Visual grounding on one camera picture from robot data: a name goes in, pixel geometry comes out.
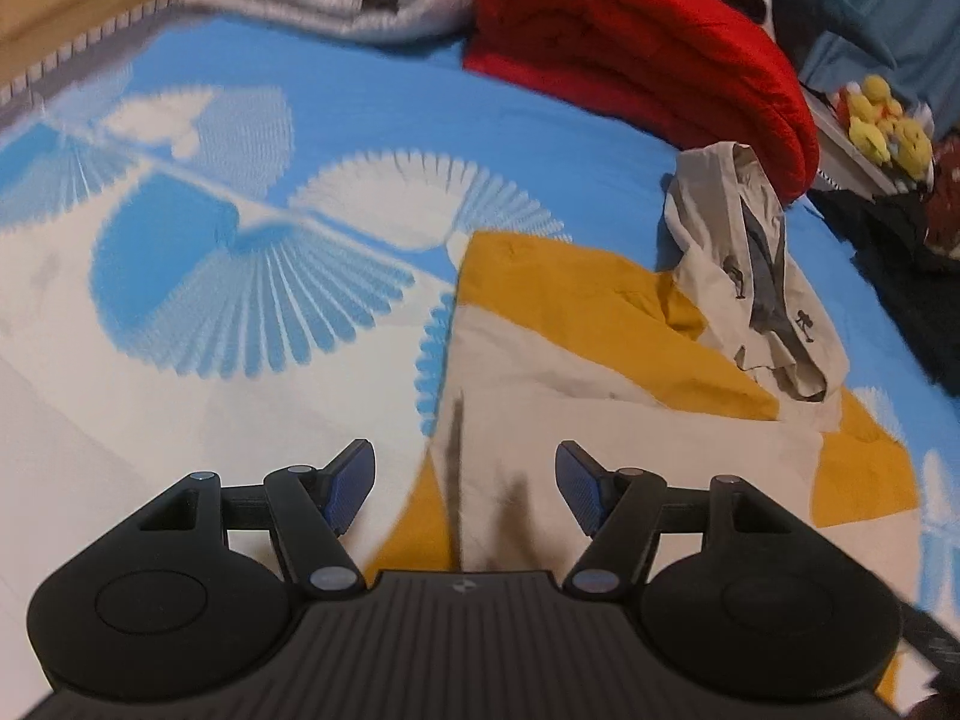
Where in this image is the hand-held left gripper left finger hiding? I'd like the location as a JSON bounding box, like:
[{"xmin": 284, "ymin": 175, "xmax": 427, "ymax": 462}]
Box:
[{"xmin": 129, "ymin": 439, "xmax": 377, "ymax": 601}]

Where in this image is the white window sill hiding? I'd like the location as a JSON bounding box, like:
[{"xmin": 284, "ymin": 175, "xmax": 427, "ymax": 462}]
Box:
[{"xmin": 799, "ymin": 82, "xmax": 931, "ymax": 197}]

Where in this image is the blue curtain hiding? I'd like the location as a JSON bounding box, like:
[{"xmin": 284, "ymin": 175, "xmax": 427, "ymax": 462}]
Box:
[{"xmin": 801, "ymin": 0, "xmax": 960, "ymax": 107}]

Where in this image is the yellow and beige jacket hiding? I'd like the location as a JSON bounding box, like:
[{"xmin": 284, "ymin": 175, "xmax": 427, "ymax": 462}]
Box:
[{"xmin": 364, "ymin": 141, "xmax": 922, "ymax": 698}]

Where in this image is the yellow plush toy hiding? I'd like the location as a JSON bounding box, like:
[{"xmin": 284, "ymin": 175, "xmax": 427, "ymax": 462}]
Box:
[
  {"xmin": 846, "ymin": 75, "xmax": 904, "ymax": 127},
  {"xmin": 850, "ymin": 116, "xmax": 935, "ymax": 170}
]

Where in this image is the red-brown cushion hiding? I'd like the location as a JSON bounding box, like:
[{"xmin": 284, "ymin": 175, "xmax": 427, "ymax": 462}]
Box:
[{"xmin": 925, "ymin": 141, "xmax": 960, "ymax": 257}]

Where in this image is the folded red blanket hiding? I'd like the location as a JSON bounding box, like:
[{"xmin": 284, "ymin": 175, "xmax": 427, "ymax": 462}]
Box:
[{"xmin": 463, "ymin": 0, "xmax": 823, "ymax": 205}]

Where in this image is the blue and white printed blanket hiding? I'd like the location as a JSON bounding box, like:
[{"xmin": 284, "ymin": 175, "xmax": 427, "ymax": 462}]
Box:
[{"xmin": 0, "ymin": 15, "xmax": 960, "ymax": 720}]

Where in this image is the pile of black clothes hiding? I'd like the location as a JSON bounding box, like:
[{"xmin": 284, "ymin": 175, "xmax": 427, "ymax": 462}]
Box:
[{"xmin": 808, "ymin": 136, "xmax": 960, "ymax": 415}]

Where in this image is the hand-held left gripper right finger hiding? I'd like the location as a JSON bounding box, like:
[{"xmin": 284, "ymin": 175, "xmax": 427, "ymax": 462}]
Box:
[{"xmin": 553, "ymin": 441, "xmax": 805, "ymax": 601}]

